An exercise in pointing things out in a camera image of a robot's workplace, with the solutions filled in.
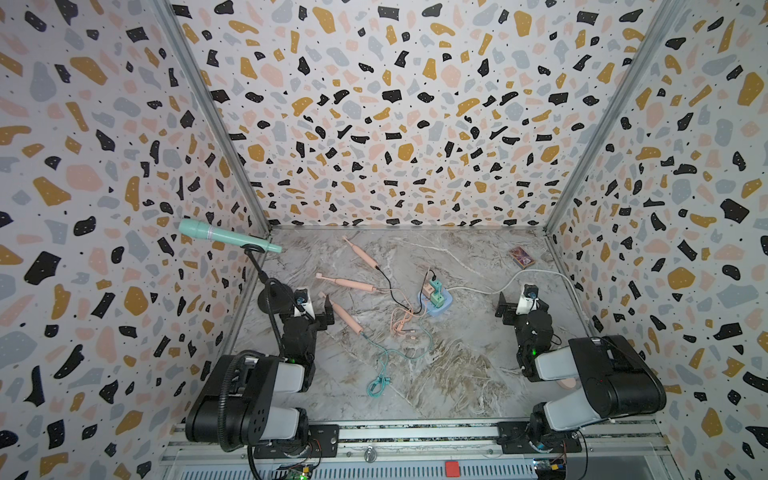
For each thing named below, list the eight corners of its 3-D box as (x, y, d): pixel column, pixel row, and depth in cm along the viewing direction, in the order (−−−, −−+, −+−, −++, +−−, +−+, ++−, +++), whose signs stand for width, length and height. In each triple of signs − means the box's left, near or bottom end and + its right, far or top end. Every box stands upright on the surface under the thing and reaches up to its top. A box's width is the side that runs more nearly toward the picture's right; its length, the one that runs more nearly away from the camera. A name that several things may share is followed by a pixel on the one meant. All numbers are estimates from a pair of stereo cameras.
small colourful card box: (523, 269, 113) (525, 265, 111) (508, 253, 118) (510, 249, 116) (533, 265, 114) (535, 262, 112) (518, 249, 119) (520, 245, 118)
